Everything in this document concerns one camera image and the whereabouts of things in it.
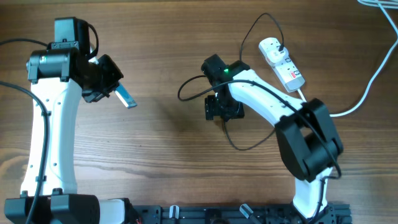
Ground blue screen Galaxy smartphone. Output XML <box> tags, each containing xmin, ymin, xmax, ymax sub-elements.
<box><xmin>114</xmin><ymin>82</ymin><xmax>137</xmax><ymax>109</ymax></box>

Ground black USB charging cable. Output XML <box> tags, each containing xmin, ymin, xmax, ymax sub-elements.
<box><xmin>221</xmin><ymin>12</ymin><xmax>285</xmax><ymax>151</ymax></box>

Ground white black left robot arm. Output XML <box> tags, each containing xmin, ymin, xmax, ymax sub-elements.
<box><xmin>4</xmin><ymin>17</ymin><xmax>140</xmax><ymax>223</ymax></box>

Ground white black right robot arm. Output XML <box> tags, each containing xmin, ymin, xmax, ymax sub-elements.
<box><xmin>201</xmin><ymin>54</ymin><xmax>343</xmax><ymax>222</ymax></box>

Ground white USB charger plug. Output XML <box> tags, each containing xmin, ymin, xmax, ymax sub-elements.
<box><xmin>266</xmin><ymin>48</ymin><xmax>289</xmax><ymax>67</ymax></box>

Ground white power strip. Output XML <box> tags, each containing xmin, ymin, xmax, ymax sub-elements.
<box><xmin>259</xmin><ymin>37</ymin><xmax>305</xmax><ymax>93</ymax></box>

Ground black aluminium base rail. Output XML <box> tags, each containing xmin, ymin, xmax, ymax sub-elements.
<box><xmin>133</xmin><ymin>203</ymin><xmax>353</xmax><ymax>224</ymax></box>

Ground white power strip cord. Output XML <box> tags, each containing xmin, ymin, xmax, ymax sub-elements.
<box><xmin>297</xmin><ymin>0</ymin><xmax>398</xmax><ymax>118</ymax></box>

